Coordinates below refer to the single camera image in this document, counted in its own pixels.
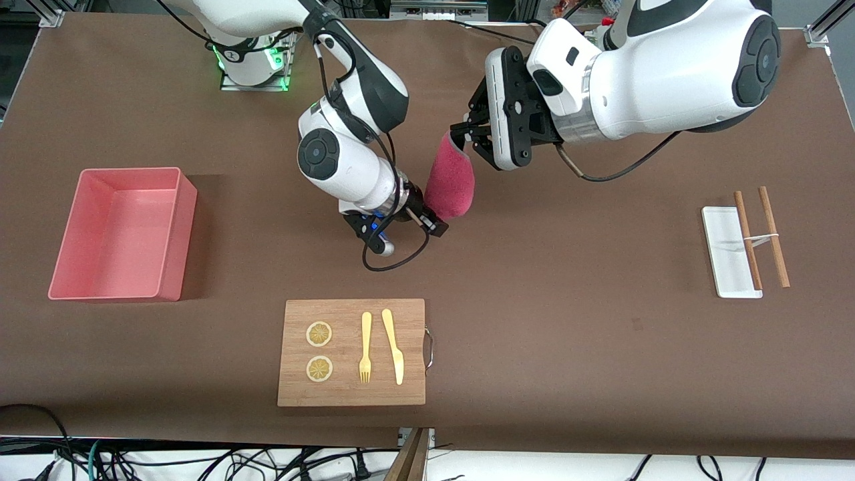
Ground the pink microfibre cloth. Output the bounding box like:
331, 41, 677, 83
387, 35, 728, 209
424, 132, 476, 221

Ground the grey electronics box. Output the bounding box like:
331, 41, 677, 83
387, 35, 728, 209
391, 0, 488, 21

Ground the yellow plastic fork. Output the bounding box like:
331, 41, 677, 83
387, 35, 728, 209
359, 312, 373, 384

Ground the yellow plastic knife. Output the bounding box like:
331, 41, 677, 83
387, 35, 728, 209
381, 309, 405, 386

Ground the brown table cover sheet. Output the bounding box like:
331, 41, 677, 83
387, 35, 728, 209
0, 12, 855, 460

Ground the wooden cutting board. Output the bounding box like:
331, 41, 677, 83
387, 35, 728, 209
277, 299, 427, 407

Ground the wooden stand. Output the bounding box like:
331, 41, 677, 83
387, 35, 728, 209
384, 428, 432, 481

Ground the white rectangular rack tray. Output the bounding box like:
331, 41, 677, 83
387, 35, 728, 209
701, 206, 763, 299

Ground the pink plastic bin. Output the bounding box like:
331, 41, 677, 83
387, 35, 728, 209
48, 167, 198, 303

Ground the black cable across table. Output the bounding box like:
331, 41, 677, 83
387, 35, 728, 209
446, 19, 508, 35

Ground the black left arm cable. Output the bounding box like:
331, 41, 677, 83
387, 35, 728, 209
554, 130, 682, 182

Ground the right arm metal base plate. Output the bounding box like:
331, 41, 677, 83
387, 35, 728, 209
220, 40, 293, 92

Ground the thick black looped cable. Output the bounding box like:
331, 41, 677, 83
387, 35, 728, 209
0, 404, 74, 481

